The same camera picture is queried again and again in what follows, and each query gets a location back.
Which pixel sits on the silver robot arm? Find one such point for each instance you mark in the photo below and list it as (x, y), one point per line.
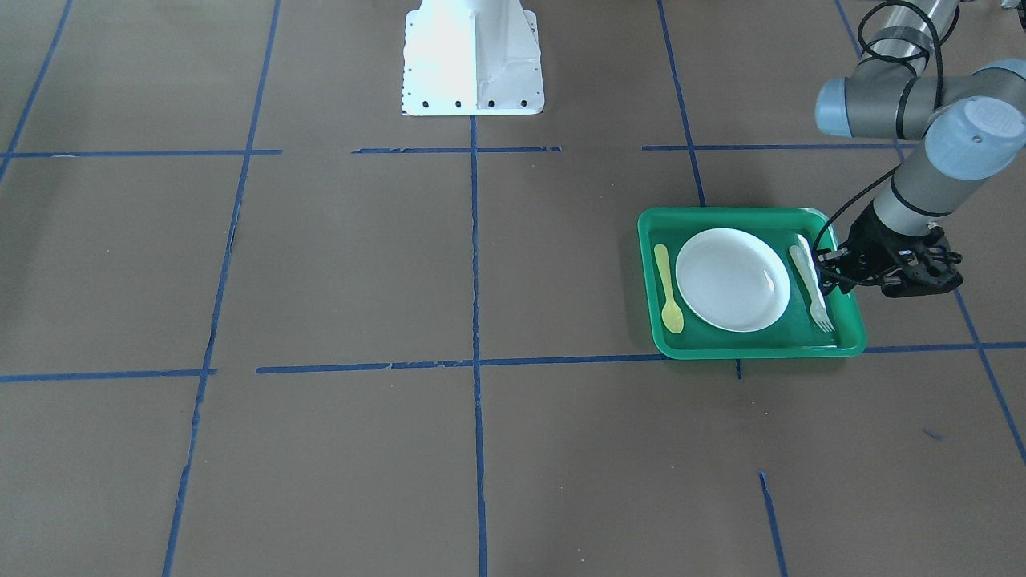
(967, 129)

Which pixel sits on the yellow plastic spoon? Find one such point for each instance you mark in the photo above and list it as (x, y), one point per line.
(671, 312)

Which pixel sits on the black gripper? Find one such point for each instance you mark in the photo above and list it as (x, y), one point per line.
(868, 238)

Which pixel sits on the green plastic tray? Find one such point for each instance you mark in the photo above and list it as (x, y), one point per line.
(793, 335)

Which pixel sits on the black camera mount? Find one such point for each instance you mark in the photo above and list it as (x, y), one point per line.
(920, 266)

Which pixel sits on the white pedestal base plate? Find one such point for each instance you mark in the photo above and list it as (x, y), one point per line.
(464, 58)

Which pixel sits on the white round plate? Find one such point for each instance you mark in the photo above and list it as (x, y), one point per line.
(732, 280)

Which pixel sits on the clear plastic fork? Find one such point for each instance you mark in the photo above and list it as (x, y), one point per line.
(803, 262)

